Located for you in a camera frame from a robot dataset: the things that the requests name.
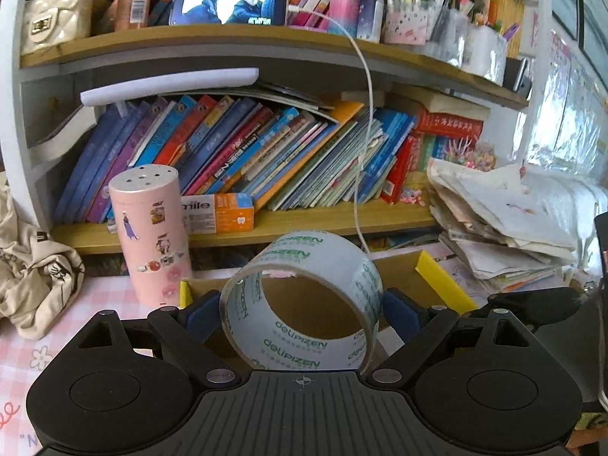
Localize row of leaning books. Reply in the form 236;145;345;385
54;92;415;225

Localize white charging cable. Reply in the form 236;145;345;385
286;4;376;255

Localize smartphone on shelf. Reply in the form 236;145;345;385
168;0;288;26

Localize roll of packing tape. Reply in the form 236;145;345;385
220;231;383;372

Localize pink white desk mat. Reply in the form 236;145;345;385
0;264;239;452

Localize white desk lamp bar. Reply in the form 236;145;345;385
81;67;259;106

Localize yellow cardboard box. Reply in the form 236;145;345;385
178;249;478;357

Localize red dictionaries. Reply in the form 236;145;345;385
379;107;485;204

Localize white quilted handbag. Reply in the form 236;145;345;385
21;0;93;55

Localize stack of loose papers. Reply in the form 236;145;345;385
426;158;579;291

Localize beige crumpled hoodie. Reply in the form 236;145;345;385
0;184;86;341

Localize usmile box on shelf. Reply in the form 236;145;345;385
181;193;255;235

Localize pink cylindrical canister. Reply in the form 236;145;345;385
109;165;192;309

